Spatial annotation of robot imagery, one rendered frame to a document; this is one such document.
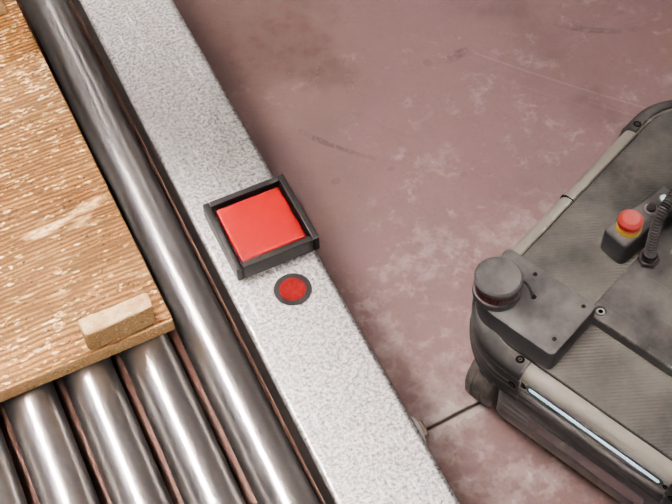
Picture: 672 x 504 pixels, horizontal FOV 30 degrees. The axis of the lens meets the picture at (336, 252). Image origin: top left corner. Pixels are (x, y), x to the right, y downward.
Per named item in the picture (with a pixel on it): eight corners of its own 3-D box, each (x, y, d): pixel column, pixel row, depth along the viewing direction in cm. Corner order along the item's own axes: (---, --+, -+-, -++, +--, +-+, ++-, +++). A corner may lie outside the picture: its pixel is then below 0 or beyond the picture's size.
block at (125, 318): (151, 308, 101) (146, 289, 99) (159, 325, 100) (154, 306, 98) (82, 336, 100) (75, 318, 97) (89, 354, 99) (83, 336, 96)
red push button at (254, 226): (279, 194, 110) (278, 185, 109) (308, 245, 107) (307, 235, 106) (216, 219, 108) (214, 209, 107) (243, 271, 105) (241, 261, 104)
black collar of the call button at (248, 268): (283, 185, 110) (282, 173, 109) (320, 248, 106) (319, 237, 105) (203, 216, 109) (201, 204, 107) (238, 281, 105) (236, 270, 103)
